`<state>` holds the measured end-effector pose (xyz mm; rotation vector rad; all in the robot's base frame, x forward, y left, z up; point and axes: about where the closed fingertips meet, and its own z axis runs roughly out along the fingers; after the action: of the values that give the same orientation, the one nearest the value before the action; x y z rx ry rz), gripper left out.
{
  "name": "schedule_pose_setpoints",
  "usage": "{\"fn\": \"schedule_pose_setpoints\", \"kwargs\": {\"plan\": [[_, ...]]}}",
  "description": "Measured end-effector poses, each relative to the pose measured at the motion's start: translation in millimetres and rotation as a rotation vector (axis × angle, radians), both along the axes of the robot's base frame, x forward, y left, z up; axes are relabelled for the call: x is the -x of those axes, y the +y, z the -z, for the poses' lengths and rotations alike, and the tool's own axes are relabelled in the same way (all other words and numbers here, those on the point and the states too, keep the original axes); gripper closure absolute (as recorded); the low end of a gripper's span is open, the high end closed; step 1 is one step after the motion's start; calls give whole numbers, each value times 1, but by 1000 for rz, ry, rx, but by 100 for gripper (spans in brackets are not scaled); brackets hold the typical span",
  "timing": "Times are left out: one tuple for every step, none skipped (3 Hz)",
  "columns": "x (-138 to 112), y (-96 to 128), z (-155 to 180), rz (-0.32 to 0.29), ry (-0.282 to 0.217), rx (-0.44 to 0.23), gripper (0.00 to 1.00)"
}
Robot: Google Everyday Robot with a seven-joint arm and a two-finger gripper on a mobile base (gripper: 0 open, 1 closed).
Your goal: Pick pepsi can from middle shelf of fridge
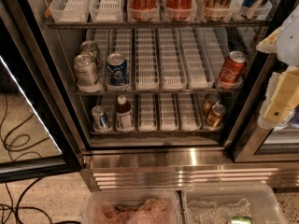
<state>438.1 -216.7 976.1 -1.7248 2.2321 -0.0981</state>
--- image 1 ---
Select blue can bottom shelf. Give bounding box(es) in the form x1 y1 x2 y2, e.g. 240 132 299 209
92 105 111 133

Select brown bottle white cap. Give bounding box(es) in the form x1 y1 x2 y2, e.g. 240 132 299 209
115 95 134 132

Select clear bin with bubble wrap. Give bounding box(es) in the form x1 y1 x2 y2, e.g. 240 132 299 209
181 183 288 224

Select gold can rear bottom shelf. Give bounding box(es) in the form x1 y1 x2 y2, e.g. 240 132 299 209
202 92 221 115

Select top wire shelf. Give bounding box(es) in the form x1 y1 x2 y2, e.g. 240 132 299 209
46 21 270 30

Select black floor cables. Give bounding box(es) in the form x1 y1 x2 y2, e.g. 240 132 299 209
0 93 82 224

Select blue pepsi can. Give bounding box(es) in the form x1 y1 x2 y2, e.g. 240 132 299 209
106 52 129 86

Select steel fridge base grille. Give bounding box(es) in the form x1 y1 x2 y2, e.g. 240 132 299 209
80 148 299 191

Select clear bin with pink wrap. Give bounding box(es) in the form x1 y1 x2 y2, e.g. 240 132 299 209
81 189 182 224

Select bottom wire shelf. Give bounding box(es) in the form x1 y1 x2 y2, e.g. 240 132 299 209
90 129 221 136

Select middle wire shelf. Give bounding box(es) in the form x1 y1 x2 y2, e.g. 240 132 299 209
75 88 240 96

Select black fridge door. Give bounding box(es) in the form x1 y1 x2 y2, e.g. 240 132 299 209
0 21 81 183

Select wire shelf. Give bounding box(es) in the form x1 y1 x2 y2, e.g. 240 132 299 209
46 21 270 30
90 129 221 136
75 88 240 96

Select gold can front bottom shelf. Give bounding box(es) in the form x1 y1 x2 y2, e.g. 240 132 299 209
205 104 226 128

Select silver green soda can front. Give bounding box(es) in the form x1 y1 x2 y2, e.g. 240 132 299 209
74 54 99 87

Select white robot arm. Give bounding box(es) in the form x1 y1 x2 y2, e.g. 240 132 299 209
256 7 299 129

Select green can in bin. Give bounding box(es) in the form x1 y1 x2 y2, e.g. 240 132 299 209
230 217 253 224

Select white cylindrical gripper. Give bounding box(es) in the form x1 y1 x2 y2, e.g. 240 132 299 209
255 25 299 131

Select red coca-cola can middle shelf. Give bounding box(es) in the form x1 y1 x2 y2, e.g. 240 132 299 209
219 50 247 84

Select silver soda can rear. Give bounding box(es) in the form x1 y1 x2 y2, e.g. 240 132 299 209
80 40 101 63

